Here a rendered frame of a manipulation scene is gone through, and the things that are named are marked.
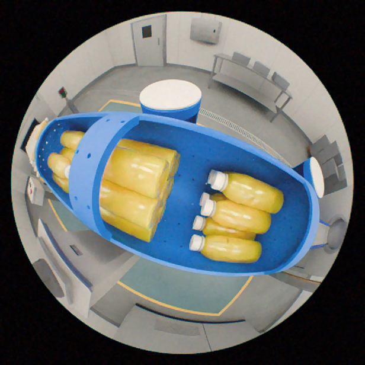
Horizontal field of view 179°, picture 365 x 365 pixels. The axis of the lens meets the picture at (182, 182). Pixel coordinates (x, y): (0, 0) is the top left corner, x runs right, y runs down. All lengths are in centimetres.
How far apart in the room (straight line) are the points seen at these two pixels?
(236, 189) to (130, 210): 20
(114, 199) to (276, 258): 41
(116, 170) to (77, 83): 502
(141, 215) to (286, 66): 343
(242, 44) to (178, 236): 338
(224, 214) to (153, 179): 17
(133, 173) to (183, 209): 24
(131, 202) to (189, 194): 22
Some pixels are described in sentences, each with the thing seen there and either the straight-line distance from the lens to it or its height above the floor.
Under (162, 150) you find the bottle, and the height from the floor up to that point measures 113.
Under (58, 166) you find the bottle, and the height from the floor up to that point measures 114.
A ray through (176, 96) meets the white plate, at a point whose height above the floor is 104.
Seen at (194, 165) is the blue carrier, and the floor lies 101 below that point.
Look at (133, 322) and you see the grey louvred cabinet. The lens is 174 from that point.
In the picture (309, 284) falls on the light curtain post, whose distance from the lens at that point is 89.
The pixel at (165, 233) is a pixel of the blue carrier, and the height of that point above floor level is 100.
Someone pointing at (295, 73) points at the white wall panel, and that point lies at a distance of 344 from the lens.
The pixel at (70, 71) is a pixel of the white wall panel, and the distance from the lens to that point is 508.
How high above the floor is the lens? 134
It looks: 75 degrees down
